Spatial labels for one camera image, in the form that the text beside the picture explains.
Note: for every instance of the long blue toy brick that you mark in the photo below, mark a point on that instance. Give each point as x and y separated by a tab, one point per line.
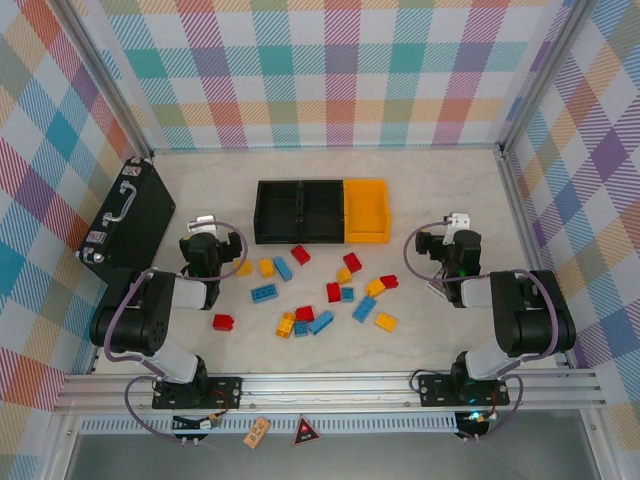
364	308
264	292
283	268
321	322

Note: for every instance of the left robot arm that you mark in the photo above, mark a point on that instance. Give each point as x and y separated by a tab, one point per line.
135	320

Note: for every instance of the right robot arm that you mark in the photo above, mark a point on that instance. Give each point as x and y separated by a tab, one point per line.
530	320

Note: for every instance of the white printed card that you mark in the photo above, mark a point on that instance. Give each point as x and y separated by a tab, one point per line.
437	287

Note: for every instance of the black plastic bin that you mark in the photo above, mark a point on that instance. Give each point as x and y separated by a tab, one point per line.
275	210
322	210

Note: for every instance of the yellow plastic bin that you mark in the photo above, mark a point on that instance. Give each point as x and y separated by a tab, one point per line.
365	210

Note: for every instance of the yellow power connector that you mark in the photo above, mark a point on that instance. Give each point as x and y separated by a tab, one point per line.
480	420
207	424

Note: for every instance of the small wooden tag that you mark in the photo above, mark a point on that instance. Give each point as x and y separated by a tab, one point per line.
256	433

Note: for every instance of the red triangle sign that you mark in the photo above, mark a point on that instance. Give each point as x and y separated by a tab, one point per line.
305	432

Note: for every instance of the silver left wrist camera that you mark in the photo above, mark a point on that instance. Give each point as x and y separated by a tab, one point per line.
205	221

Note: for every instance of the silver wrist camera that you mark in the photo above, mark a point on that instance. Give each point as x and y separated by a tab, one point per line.
461	220
205	221

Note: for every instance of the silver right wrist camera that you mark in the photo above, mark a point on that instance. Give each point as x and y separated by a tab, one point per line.
461	220

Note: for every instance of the aluminium side rail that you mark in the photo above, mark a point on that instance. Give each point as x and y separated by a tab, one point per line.
527	250

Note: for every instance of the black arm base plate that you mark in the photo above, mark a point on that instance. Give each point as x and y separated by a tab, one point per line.
435	390
225	390

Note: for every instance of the aluminium frame rail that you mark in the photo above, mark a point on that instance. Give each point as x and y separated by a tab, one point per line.
325	390

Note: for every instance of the aluminium frame post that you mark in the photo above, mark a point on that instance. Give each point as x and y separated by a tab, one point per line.
109	75
542	75

